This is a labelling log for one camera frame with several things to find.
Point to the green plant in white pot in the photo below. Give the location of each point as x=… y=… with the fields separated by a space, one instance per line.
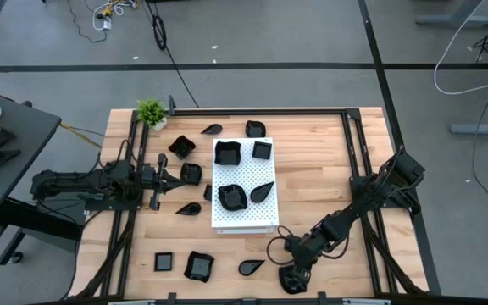
x=151 y=112

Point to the black teardrop mini plate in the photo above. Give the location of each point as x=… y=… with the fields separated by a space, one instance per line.
x=261 y=194
x=214 y=129
x=249 y=268
x=191 y=209

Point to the black cup top centre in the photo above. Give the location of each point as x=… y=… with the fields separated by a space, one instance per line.
x=255 y=129

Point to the black aluminium table frame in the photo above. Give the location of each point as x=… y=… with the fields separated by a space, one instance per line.
x=269 y=112

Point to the dark grey side table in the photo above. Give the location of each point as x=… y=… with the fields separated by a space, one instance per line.
x=23 y=127

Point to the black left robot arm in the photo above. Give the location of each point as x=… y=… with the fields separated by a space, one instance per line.
x=70 y=183

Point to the white bar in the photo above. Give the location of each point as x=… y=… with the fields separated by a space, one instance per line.
x=131 y=303
x=367 y=302

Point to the black angular bowl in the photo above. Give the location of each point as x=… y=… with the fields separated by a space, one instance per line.
x=232 y=198

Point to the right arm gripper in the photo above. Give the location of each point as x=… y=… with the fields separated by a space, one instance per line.
x=300 y=273

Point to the black triangular part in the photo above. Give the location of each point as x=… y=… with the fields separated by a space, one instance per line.
x=4 y=156
x=4 y=139

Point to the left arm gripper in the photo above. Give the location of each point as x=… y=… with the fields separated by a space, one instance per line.
x=150 y=178

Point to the white perforated metal rack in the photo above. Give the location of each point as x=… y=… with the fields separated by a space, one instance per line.
x=246 y=173

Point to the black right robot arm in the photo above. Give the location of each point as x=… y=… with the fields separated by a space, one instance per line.
x=354 y=212

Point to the grey desk foot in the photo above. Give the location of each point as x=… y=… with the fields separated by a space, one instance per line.
x=477 y=129
x=456 y=20

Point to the black small square mini plate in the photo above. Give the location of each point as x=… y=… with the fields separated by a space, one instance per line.
x=262 y=150
x=163 y=262
x=208 y=192

